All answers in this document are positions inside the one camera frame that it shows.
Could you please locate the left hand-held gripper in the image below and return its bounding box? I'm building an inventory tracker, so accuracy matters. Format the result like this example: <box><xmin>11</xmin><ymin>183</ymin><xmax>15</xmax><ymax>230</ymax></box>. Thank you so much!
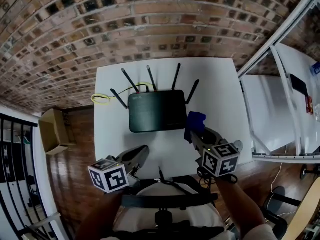
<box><xmin>87</xmin><ymin>145</ymin><xmax>150</xmax><ymax>194</ymax></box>

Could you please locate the blue-label water bottle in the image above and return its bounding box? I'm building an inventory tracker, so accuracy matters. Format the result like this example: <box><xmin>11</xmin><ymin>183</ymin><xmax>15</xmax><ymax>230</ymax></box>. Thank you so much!
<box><xmin>309</xmin><ymin>61</ymin><xmax>320</xmax><ymax>76</ymax></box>

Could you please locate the black flat phone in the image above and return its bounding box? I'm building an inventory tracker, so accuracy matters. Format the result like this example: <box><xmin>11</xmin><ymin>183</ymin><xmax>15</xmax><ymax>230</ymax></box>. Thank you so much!
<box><xmin>289</xmin><ymin>73</ymin><xmax>309</xmax><ymax>97</ymax></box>

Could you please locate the blue cloth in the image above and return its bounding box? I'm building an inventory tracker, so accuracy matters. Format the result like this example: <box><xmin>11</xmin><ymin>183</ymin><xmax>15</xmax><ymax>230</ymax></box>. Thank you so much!
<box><xmin>184</xmin><ymin>111</ymin><xmax>207</xmax><ymax>144</ymax></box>

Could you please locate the small red box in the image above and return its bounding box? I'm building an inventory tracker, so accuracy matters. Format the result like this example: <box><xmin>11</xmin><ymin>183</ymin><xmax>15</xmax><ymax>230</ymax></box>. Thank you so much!
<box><xmin>305</xmin><ymin>95</ymin><xmax>315</xmax><ymax>115</ymax></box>

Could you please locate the clear plastic bottle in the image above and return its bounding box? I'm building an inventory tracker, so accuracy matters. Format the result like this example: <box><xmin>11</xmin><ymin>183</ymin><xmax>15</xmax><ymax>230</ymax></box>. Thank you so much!
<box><xmin>313</xmin><ymin>102</ymin><xmax>320</xmax><ymax>124</ymax></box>

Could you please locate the black chest mount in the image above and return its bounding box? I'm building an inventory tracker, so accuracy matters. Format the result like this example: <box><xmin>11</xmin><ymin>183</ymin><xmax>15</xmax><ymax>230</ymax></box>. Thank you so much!
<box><xmin>121</xmin><ymin>193</ymin><xmax>219</xmax><ymax>240</ymax></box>

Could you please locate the thin white cable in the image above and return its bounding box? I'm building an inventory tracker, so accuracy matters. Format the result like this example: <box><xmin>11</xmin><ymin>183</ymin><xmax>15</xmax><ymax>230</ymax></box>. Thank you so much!
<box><xmin>264</xmin><ymin>161</ymin><xmax>285</xmax><ymax>217</ymax></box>

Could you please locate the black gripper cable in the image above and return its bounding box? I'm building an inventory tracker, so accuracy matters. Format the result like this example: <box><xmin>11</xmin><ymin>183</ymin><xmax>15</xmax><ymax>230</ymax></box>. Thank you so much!
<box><xmin>196</xmin><ymin>166</ymin><xmax>238</xmax><ymax>187</ymax></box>

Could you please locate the black router with antennas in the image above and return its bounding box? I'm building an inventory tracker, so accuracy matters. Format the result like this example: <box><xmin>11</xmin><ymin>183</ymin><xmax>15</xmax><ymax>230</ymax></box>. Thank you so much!
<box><xmin>110</xmin><ymin>63</ymin><xmax>201</xmax><ymax>134</ymax></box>

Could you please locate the open cardboard box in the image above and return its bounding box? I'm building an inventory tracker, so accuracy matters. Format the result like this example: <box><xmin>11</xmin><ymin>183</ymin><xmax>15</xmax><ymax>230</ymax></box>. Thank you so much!
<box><xmin>38</xmin><ymin>108</ymin><xmax>77</xmax><ymax>156</ymax></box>

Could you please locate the round grey cable grommet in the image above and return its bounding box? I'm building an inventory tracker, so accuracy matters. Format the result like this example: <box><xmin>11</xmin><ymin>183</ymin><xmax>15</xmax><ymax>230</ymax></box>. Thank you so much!
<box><xmin>232</xmin><ymin>140</ymin><xmax>244</xmax><ymax>153</ymax></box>

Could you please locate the person's right forearm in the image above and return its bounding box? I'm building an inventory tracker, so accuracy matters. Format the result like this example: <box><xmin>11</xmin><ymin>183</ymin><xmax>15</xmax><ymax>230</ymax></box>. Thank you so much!
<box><xmin>215</xmin><ymin>175</ymin><xmax>266</xmax><ymax>235</ymax></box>

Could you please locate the black stand base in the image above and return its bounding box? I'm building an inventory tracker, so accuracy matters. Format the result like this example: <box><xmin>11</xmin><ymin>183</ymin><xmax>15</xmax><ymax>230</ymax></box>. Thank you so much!
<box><xmin>300</xmin><ymin>164</ymin><xmax>320</xmax><ymax>180</ymax></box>

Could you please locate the black chair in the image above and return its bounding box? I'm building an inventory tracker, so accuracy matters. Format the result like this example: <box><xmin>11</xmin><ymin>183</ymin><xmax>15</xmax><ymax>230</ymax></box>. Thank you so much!
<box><xmin>259</xmin><ymin>185</ymin><xmax>302</xmax><ymax>240</ymax></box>

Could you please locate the person's light shirt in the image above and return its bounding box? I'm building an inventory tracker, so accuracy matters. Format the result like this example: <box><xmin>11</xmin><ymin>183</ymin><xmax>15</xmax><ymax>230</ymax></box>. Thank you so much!
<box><xmin>99</xmin><ymin>182</ymin><xmax>278</xmax><ymax>240</ymax></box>

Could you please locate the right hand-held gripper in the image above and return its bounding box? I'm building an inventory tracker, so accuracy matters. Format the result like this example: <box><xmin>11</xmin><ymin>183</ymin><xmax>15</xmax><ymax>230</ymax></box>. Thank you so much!
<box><xmin>190</xmin><ymin>126</ymin><xmax>241</xmax><ymax>178</ymax></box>

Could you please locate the yellow cable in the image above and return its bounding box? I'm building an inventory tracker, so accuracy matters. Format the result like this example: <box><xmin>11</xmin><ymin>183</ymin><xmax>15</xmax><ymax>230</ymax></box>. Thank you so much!
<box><xmin>90</xmin><ymin>82</ymin><xmax>153</xmax><ymax>105</ymax></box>

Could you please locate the round wooden board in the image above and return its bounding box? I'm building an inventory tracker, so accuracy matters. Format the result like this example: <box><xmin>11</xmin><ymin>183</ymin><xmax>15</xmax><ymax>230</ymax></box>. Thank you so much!
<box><xmin>281</xmin><ymin>176</ymin><xmax>320</xmax><ymax>240</ymax></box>

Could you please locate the white metal shelf rack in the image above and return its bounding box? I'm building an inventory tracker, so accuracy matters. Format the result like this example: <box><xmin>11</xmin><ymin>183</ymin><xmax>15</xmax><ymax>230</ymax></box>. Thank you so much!
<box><xmin>236</xmin><ymin>0</ymin><xmax>320</xmax><ymax>164</ymax></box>

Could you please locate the black metal railing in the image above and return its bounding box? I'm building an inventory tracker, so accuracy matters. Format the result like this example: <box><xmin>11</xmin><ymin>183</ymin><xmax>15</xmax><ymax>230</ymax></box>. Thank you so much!
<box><xmin>0</xmin><ymin>113</ymin><xmax>61</xmax><ymax>240</ymax></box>

